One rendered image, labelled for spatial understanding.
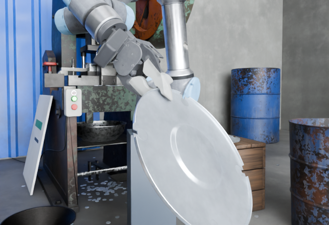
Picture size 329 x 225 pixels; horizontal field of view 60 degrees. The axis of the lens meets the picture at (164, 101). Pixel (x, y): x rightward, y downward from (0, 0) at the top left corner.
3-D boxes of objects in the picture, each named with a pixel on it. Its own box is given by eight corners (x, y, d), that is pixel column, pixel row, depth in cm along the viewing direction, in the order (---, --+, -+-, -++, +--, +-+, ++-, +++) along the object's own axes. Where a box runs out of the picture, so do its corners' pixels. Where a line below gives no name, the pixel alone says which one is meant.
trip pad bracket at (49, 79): (65, 109, 146) (64, 71, 145) (44, 110, 141) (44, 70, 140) (62, 109, 151) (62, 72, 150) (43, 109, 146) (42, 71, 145)
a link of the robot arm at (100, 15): (97, 1, 59) (77, 32, 62) (110, 14, 58) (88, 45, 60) (119, 10, 66) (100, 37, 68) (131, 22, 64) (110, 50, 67)
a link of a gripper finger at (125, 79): (154, 85, 57) (130, 55, 59) (150, 85, 55) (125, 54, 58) (140, 101, 58) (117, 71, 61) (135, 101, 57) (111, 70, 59)
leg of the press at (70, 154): (80, 212, 145) (78, 33, 142) (56, 217, 139) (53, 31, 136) (50, 169, 224) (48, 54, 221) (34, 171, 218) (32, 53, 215)
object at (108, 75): (128, 84, 159) (128, 60, 158) (104, 84, 152) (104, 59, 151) (112, 85, 180) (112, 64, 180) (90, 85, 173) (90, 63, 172)
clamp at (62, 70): (87, 76, 174) (86, 59, 173) (58, 75, 165) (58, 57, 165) (84, 77, 179) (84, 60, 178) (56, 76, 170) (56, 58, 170)
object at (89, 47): (118, 56, 179) (118, 47, 178) (86, 54, 169) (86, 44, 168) (109, 58, 193) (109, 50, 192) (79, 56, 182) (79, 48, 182)
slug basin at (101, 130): (135, 140, 176) (135, 124, 176) (79, 146, 159) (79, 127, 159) (115, 133, 206) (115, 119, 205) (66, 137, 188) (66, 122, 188)
